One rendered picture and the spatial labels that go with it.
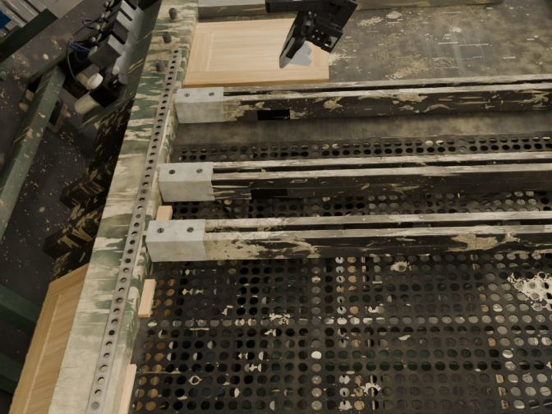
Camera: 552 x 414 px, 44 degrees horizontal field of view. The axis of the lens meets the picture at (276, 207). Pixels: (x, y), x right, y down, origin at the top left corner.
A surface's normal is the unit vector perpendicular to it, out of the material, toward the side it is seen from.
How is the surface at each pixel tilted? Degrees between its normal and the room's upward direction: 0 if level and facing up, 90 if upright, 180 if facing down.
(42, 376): 90
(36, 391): 90
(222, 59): 57
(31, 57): 0
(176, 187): 90
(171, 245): 90
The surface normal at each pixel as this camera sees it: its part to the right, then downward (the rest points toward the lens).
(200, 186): -0.04, 0.74
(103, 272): -0.07, -0.67
